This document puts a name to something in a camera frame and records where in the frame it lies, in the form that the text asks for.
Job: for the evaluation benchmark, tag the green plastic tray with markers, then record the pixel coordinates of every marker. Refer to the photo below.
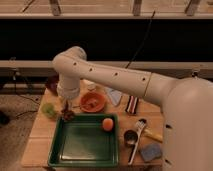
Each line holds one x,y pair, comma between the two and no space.
82,142

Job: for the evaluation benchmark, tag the white handled spatula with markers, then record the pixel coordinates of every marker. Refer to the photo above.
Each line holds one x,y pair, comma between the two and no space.
134,149

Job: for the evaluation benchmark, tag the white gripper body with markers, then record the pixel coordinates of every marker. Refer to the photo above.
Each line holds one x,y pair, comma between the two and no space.
67,104

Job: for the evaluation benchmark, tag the yellow handled brush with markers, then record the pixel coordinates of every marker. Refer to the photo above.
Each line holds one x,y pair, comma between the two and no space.
147,132

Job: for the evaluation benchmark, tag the blue sponge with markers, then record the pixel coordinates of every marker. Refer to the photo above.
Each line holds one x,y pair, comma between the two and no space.
151,152

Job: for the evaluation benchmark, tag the striped black red block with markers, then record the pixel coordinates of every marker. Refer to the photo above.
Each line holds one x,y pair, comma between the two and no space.
132,105

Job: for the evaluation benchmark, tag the dark red grape bunch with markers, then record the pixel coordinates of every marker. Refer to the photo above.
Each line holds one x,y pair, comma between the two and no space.
67,114

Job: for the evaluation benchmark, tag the metal measuring cup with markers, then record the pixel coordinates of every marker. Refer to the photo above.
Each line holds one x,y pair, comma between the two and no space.
130,138

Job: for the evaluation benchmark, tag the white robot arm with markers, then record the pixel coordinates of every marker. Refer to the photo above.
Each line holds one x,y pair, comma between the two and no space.
186,104

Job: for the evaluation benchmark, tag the orange fruit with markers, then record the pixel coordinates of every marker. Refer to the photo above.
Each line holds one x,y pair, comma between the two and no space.
107,124

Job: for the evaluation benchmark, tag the orange bowl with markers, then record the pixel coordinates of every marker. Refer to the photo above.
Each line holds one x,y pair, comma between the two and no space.
93,98

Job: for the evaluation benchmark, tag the light blue cloth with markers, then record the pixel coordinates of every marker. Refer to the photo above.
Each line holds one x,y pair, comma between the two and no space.
114,96

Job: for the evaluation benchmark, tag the white cup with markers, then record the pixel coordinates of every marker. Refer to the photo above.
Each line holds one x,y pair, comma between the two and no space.
91,86

